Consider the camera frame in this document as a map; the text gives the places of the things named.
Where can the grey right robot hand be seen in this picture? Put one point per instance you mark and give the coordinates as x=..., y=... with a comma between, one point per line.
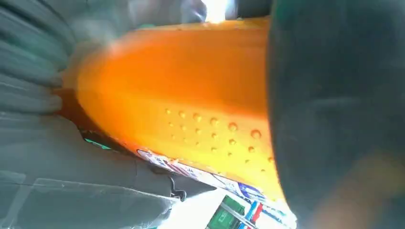
x=341, y=94

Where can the ribbed grey right arm sleeve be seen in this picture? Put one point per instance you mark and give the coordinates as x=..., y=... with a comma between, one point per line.
x=28, y=57

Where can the green plastic crate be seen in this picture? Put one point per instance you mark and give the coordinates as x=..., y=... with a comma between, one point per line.
x=226, y=215

